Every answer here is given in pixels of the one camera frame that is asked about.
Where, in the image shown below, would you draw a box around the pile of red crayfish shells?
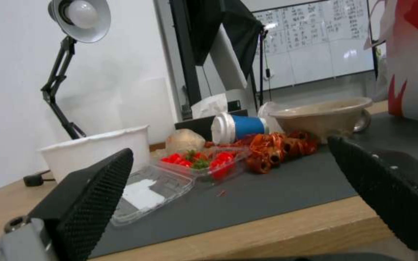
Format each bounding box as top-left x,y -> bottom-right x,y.
204,130 -> 319,174

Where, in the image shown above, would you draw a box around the white paper bucket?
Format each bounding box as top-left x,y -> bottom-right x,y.
36,125 -> 152,186

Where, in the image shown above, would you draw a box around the bun in clear plastic wrap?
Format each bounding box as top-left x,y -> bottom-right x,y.
165,129 -> 206,153

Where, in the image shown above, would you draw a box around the crumpled white tissue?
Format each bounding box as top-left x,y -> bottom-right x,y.
190,94 -> 229,119

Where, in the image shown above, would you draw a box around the beige takeaway bowl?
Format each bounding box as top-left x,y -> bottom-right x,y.
268,97 -> 374,138

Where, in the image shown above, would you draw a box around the blue paper cup white lid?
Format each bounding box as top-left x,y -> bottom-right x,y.
210,112 -> 268,144

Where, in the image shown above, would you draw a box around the white paper napkin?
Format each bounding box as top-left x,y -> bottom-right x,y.
121,178 -> 165,210

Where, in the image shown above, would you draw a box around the clear plastic clamshell box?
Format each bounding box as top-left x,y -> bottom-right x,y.
109,146 -> 252,227

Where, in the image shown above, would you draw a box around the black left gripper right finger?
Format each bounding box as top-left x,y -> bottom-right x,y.
327,136 -> 418,261

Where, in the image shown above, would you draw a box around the white computer monitor stand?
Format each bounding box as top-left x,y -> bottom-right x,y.
190,26 -> 249,118

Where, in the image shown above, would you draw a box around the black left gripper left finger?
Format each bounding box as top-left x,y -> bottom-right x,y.
0,148 -> 134,261

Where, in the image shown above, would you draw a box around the whiteboard with writing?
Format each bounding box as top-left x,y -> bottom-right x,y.
250,0 -> 376,90

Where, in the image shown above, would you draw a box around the red and white paper bag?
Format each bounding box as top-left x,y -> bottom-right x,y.
362,0 -> 418,125

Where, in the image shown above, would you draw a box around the black cable plug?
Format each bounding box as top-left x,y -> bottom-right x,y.
23,170 -> 56,187

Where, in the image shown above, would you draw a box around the clear plastic bag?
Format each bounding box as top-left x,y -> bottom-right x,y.
258,102 -> 286,134

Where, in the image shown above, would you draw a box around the black articulated desk lamp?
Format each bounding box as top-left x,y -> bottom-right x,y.
40,0 -> 112,140

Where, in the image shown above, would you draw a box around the red strawberries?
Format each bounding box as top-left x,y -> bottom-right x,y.
159,150 -> 237,181

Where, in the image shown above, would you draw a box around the dark grey desk mat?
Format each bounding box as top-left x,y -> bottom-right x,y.
87,112 -> 418,258

